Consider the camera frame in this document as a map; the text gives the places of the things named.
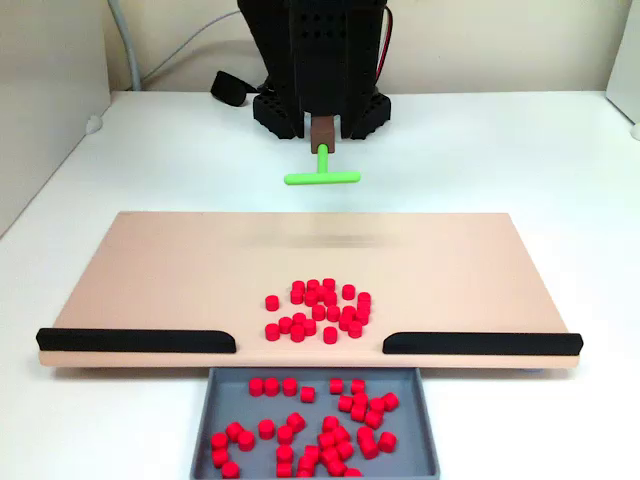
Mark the green T-shaped pusher tool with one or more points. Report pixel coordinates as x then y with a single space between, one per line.
322 178

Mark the red cylindrical granule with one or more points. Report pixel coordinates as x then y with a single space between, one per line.
313 285
363 306
219 457
336 467
387 441
230 469
330 456
376 405
328 283
285 325
333 313
361 316
311 298
272 302
348 313
322 292
271 386
345 322
256 386
285 434
326 440
352 473
219 441
336 385
319 312
297 332
341 433
309 326
365 435
284 454
364 298
233 430
297 296
369 448
272 331
357 386
289 386
245 440
296 421
307 394
329 334
345 402
305 465
298 286
345 450
358 412
330 424
330 298
390 401
299 319
355 328
284 469
360 399
373 419
312 453
348 291
266 429

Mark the beige flat board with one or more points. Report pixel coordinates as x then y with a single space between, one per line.
150 275

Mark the small white object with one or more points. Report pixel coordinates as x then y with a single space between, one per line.
636 131

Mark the grey rectangular tray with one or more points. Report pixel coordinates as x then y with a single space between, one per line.
320 410

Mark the black board edge rail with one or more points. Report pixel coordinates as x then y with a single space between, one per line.
125 341
475 344

